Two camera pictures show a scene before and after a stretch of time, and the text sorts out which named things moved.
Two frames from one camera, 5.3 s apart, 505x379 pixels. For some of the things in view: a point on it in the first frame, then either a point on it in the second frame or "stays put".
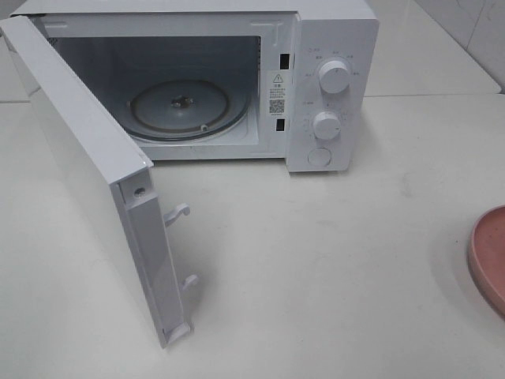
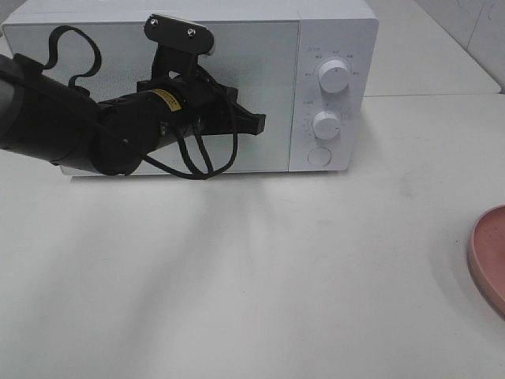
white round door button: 319,156 stays put
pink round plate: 486,256 stays put
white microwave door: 80,209 -> 261,59
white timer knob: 327,125 stays put
